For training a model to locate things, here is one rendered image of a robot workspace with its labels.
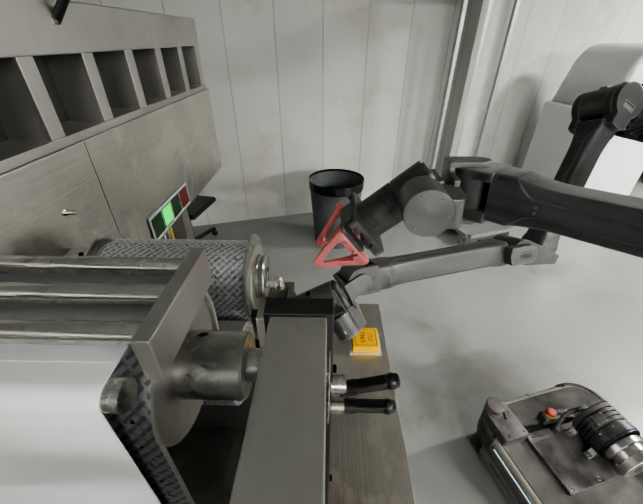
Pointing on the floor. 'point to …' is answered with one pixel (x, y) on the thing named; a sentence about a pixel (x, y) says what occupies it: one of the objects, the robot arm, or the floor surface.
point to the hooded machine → (623, 148)
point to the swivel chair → (201, 212)
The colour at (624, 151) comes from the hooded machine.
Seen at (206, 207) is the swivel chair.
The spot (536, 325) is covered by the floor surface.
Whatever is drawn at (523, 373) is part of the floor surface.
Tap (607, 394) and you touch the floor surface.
